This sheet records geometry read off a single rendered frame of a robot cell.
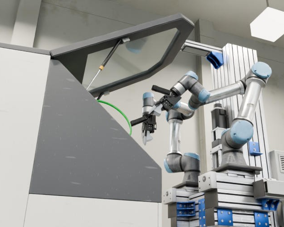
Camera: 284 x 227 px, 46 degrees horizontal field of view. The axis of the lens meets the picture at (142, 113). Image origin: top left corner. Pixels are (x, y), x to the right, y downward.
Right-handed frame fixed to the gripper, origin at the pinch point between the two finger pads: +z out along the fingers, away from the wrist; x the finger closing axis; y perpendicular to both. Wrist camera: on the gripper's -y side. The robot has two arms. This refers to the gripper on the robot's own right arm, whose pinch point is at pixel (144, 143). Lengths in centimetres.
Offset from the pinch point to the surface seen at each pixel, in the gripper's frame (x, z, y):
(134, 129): 278, -118, 55
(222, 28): 285, -353, 226
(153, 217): -47, 51, -7
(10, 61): -47, -17, -79
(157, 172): -47, 30, -5
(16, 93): -47, -1, -74
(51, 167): -47, 32, -53
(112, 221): -47, 53, -25
